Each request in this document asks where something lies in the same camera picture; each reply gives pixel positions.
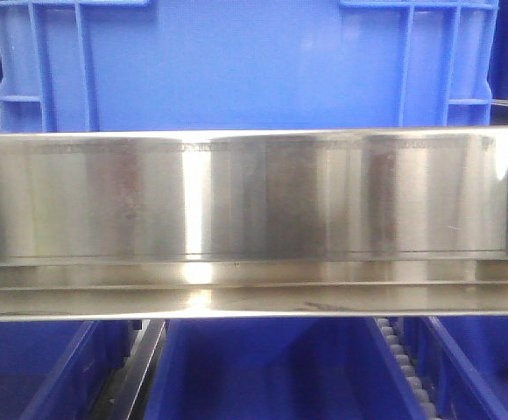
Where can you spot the blue bin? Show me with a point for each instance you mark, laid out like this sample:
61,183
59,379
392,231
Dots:
57,369
243,65
279,368
462,362

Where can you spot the white roller track strip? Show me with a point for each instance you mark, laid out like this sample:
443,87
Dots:
406,367

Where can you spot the stainless steel shelf front rail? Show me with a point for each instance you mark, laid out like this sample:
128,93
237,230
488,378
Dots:
193,224

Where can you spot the dark metal divider rail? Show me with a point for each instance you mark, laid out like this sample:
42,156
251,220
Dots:
125,394

